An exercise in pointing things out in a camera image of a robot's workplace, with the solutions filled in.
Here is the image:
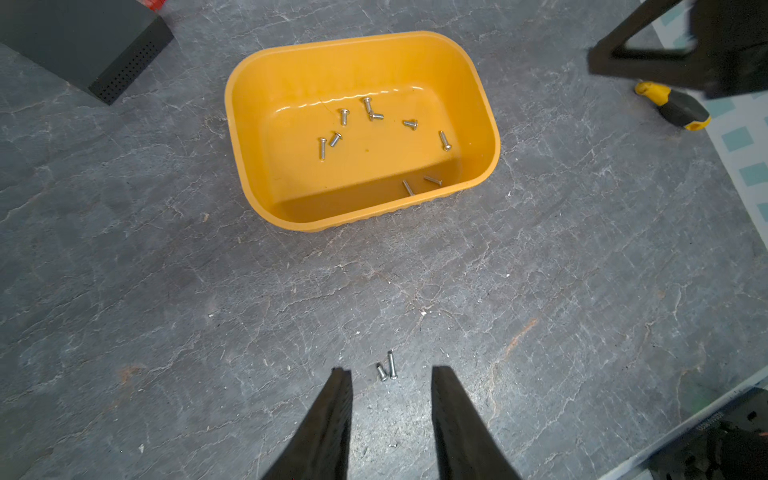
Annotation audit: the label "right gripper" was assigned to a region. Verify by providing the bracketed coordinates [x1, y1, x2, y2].
[587, 0, 767, 99]

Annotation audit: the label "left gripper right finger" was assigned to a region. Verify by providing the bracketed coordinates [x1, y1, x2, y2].
[431, 366, 520, 480]

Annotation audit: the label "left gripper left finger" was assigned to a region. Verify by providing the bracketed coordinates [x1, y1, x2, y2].
[264, 367, 353, 479]

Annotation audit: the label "yellow plastic storage box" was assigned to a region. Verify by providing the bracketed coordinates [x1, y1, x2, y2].
[224, 31, 501, 232]

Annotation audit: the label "black flat box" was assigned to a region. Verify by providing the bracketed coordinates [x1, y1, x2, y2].
[1, 1, 174, 105]

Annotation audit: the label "yellow black screwdriver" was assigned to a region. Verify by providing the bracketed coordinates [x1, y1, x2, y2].
[634, 81, 712, 131]

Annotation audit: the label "aluminium front rail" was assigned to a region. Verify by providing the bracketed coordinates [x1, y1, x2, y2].
[603, 368, 767, 479]

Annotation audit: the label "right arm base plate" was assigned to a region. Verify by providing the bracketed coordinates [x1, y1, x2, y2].
[648, 388, 767, 480]

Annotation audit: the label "red handled pliers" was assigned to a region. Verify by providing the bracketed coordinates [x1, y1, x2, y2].
[139, 0, 166, 12]

